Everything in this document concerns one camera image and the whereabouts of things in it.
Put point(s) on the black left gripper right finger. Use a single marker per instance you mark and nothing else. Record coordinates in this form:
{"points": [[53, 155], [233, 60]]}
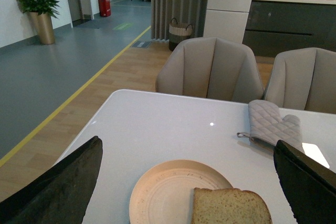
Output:
{"points": [[308, 186]]}

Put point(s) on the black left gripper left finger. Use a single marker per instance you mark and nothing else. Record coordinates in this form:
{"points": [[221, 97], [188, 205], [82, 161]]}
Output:
{"points": [[61, 194]]}

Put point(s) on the slice of toast bread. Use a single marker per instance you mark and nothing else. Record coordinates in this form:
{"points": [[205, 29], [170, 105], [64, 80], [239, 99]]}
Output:
{"points": [[230, 205]]}

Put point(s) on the grey quilted oven mitt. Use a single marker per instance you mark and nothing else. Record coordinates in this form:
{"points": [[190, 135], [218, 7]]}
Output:
{"points": [[268, 127]]}

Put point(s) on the beige round plate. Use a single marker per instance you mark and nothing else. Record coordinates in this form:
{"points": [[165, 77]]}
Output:
{"points": [[164, 194]]}

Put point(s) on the beige chair on right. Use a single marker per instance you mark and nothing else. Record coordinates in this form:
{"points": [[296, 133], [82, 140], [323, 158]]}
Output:
{"points": [[303, 79]]}

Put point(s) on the beige chair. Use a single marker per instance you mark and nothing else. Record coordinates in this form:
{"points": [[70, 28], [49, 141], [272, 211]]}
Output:
{"points": [[213, 68], [303, 79]]}

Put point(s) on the beige chair on left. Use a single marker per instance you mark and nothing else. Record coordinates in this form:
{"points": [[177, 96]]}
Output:
{"points": [[213, 68]]}

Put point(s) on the dark grey counter cabinet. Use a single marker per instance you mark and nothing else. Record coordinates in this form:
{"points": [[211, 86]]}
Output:
{"points": [[274, 26]]}

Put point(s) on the gold plant pot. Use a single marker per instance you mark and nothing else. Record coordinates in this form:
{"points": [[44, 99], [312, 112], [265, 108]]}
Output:
{"points": [[44, 28]]}

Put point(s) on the red trash bin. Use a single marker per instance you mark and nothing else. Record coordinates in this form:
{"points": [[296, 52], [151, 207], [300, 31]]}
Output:
{"points": [[104, 8]]}

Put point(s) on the green potted plant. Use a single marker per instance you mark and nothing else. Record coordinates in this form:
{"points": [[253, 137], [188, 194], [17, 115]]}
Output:
{"points": [[39, 7]]}

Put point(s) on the woven laundry basket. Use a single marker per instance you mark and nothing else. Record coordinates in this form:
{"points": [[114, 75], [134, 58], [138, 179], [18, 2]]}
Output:
{"points": [[178, 32]]}

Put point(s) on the grey curtain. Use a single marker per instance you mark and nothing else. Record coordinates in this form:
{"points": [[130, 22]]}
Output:
{"points": [[185, 11]]}

